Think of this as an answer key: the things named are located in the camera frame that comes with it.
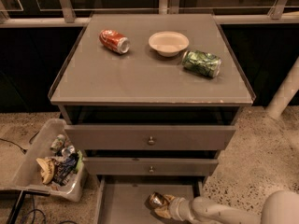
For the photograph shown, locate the red soda can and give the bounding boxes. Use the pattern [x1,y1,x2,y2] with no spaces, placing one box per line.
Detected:
[99,29,130,54]

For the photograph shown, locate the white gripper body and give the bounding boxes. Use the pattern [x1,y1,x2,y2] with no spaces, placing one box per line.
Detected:
[168,197,194,222]

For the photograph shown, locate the orange soda can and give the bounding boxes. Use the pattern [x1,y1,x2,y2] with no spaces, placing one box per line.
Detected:
[148,192,167,208]

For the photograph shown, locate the grey top drawer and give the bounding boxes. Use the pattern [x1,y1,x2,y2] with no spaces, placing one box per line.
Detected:
[64,125,235,150]

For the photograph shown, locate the crumpled tan paper bag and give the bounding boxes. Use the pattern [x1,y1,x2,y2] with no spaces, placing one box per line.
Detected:
[36,158,55,185]

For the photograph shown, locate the metal window railing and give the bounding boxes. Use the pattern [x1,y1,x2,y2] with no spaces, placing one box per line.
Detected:
[0,0,299,28]

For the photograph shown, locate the dark snack wrapper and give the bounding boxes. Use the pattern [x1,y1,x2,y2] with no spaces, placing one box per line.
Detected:
[53,153,78,186]

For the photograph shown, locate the clear plastic bin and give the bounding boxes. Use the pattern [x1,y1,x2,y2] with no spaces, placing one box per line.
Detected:
[8,119,88,202]

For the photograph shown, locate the silver can in bin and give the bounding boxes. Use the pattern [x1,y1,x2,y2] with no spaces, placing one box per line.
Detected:
[62,146,76,157]

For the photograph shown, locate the black floor cable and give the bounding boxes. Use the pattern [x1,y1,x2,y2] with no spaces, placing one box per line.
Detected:
[0,131,40,154]

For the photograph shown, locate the grey middle drawer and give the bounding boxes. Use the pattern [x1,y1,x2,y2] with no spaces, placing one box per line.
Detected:
[83,157,218,176]

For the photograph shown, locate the white paper bowl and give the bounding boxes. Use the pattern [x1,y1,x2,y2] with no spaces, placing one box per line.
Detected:
[149,31,189,57]

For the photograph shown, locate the grey drawer cabinet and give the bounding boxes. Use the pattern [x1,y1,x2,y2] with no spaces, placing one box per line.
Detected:
[47,13,257,185]

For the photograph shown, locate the white diagonal pole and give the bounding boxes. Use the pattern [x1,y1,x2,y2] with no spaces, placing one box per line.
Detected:
[266,57,299,119]

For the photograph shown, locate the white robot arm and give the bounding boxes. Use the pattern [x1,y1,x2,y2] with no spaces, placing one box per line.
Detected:
[149,190,299,224]

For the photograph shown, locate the grey bottom drawer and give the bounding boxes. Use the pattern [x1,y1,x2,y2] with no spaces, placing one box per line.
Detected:
[95,175,204,224]

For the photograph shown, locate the grey drawer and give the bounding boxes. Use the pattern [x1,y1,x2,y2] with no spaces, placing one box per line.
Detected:
[95,175,204,224]
[64,125,235,150]
[83,157,218,176]

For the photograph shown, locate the green soda can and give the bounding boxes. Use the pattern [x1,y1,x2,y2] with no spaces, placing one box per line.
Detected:
[182,50,221,78]

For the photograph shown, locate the small can in bin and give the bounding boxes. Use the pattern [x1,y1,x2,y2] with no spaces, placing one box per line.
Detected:
[50,134,66,153]

